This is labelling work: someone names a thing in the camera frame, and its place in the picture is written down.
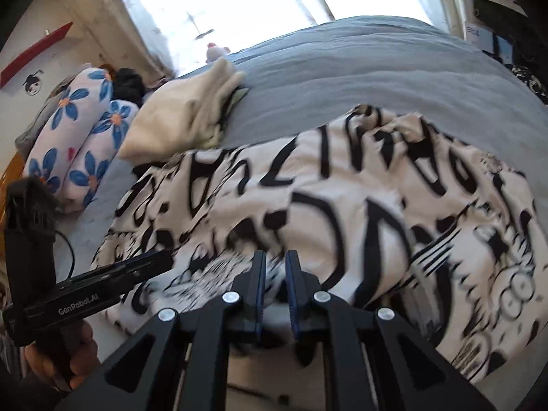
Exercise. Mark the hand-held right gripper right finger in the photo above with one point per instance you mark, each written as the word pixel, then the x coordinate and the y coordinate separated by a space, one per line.
pixel 293 292

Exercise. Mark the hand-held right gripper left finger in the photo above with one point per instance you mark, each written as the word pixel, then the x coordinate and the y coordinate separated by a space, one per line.
pixel 259 292

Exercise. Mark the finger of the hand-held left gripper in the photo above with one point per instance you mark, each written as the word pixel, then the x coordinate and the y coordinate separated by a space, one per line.
pixel 141 265

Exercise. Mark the black and white printed jacket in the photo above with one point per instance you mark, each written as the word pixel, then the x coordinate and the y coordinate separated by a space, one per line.
pixel 342 205

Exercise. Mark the person's left forearm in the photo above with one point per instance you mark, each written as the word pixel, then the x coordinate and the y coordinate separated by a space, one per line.
pixel 25 389

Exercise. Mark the person's left hand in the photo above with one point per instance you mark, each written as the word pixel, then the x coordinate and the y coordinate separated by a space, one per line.
pixel 85 351

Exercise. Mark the wooden bed headboard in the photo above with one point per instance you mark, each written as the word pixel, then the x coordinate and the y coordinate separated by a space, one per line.
pixel 10 175

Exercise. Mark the folded blue floral quilt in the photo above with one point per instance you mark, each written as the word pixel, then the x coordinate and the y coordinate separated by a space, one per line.
pixel 81 137

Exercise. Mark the grey cloth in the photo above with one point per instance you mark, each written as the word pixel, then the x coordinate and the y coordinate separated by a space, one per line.
pixel 38 115

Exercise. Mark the folded cream fleece garment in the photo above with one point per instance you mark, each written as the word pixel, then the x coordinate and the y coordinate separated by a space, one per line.
pixel 180 107

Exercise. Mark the pale yellow cloth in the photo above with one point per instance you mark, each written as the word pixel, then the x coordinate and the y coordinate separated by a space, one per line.
pixel 227 115

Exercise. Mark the black bundled cloth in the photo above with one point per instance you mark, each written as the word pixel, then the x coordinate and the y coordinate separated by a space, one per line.
pixel 127 85

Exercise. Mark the pink plush toy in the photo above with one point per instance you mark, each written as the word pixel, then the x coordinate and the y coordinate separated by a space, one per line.
pixel 216 52

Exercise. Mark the bed with blue sheet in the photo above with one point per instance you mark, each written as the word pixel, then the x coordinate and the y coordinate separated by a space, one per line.
pixel 364 68

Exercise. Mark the beige curtain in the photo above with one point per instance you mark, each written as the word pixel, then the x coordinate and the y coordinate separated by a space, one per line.
pixel 124 21

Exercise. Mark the white sheer curtain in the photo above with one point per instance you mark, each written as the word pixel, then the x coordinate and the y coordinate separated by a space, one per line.
pixel 257 0

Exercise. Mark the black patterned cloth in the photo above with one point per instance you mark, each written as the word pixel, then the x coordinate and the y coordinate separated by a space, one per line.
pixel 528 81

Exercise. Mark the white labelled box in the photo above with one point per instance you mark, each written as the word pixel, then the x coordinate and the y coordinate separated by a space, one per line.
pixel 473 32

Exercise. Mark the face wall sticker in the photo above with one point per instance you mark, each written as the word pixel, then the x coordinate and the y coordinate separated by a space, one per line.
pixel 33 82

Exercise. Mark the red wall strip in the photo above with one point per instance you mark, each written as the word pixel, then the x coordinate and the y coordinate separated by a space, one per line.
pixel 38 51

